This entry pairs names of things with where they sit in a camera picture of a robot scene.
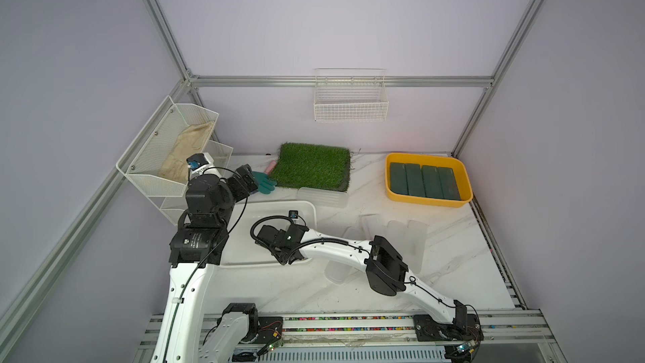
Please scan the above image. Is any white plastic storage box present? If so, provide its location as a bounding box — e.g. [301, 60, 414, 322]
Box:
[216, 200, 318, 269]

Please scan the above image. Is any yellow plastic storage box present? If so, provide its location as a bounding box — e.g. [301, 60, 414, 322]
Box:
[385, 153, 474, 208]

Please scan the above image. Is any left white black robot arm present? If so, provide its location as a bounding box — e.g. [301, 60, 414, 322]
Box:
[151, 165, 259, 362]

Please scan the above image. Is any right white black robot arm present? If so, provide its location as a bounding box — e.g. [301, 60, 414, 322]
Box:
[250, 215, 483, 343]

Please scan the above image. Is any pink object behind box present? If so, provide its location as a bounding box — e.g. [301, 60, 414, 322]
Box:
[265, 161, 277, 175]

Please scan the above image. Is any lower white mesh shelf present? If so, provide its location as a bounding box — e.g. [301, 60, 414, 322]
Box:
[154, 139, 232, 226]

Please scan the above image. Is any white mesh shelf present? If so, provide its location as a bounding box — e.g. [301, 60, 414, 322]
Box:
[116, 97, 218, 198]
[154, 139, 232, 226]

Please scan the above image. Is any green rubber glove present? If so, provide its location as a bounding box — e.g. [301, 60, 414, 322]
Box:
[253, 171, 276, 195]

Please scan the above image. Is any beige cloth in shelf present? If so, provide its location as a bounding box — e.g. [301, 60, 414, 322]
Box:
[158, 122, 215, 184]

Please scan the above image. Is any upper white mesh shelf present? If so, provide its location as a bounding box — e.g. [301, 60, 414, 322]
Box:
[116, 97, 218, 198]

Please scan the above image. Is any green artificial grass mat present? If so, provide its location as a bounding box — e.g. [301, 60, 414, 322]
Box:
[269, 142, 352, 193]

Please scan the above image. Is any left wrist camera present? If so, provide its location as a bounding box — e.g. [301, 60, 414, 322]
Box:
[186, 152, 214, 180]

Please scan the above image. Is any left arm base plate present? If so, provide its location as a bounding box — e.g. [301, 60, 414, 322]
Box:
[240, 315, 284, 346]

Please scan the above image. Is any white wire wall basket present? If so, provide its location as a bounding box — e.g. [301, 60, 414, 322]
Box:
[313, 68, 389, 123]

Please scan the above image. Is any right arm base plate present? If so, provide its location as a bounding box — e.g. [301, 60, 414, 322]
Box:
[413, 314, 483, 342]

